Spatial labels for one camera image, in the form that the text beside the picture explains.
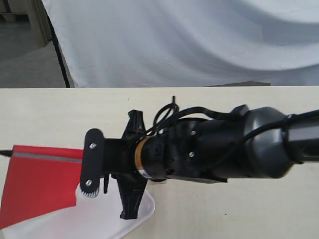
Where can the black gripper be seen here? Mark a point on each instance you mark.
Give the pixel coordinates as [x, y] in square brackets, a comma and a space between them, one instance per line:
[139, 155]

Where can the black backdrop stand pole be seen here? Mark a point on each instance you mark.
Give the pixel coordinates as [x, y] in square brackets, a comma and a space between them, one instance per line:
[58, 54]

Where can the white plastic tray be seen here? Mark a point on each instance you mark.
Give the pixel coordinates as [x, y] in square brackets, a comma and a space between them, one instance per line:
[97, 218]

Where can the white backdrop cloth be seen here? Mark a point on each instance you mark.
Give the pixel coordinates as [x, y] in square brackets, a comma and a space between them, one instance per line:
[188, 43]

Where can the red flag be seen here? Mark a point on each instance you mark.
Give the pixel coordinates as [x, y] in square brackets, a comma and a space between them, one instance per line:
[39, 180]

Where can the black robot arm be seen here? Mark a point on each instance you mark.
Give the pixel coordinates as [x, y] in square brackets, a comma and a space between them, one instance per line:
[198, 145]

